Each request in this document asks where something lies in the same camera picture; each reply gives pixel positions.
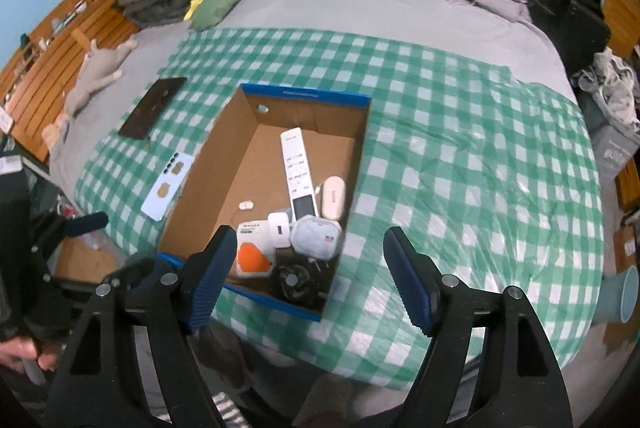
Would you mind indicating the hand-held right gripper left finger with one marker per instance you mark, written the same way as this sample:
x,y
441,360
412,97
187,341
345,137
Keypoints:
x,y
210,278

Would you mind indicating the striped fuzzy clothing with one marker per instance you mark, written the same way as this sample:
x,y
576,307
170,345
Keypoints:
x,y
227,410

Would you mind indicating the grey bed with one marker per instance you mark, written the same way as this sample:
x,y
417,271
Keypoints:
x,y
350,8

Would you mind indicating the black tablet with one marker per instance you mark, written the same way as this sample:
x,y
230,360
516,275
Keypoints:
x,y
152,108

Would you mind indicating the brown cardboard box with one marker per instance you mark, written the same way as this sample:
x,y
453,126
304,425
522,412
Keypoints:
x,y
80,258
627,248

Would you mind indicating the grey white clothes pile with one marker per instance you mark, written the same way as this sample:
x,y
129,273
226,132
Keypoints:
x,y
610,83

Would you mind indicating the brown slipper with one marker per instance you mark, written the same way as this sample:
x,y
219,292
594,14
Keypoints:
x,y
225,353

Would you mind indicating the wooden headboard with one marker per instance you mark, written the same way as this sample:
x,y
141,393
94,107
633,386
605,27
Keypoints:
x,y
45,83

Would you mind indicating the grey hexagonal device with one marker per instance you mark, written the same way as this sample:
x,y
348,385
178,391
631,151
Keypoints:
x,y
315,238

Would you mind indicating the green white checkered cloth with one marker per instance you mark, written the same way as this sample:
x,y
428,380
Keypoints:
x,y
450,158

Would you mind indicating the white orange power bank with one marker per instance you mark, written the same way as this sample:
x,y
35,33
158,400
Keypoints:
x,y
252,258

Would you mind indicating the light blue bin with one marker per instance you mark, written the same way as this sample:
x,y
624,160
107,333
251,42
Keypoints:
x,y
617,295

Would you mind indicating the large white charger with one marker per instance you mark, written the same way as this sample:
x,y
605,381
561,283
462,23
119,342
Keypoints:
x,y
278,230

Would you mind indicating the white oval case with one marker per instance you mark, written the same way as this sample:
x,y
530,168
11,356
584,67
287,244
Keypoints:
x,y
333,198

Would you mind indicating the light blue phone case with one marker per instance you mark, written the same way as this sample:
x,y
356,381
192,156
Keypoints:
x,y
167,188

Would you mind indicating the small white round cap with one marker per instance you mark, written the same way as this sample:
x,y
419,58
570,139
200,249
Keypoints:
x,y
245,205

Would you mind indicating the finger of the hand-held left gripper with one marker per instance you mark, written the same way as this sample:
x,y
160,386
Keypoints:
x,y
87,223
137,270

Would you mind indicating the blue cardboard box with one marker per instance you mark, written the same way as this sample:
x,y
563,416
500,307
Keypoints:
x,y
260,168

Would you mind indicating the black small fan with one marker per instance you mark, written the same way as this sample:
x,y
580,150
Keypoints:
x,y
295,283

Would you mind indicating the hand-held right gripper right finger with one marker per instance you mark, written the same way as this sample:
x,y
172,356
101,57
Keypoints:
x,y
410,278

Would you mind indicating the black bag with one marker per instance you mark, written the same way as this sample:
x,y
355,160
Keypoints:
x,y
575,28

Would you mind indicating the grey plush cat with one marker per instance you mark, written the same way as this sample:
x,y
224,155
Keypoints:
x,y
95,73

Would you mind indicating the person's left hand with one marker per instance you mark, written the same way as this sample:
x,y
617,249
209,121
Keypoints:
x,y
20,350

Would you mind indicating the grey laundry bag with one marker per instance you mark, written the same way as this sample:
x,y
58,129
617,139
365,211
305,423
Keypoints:
x,y
612,153

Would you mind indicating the white remote control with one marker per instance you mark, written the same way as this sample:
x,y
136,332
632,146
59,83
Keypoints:
x,y
295,163

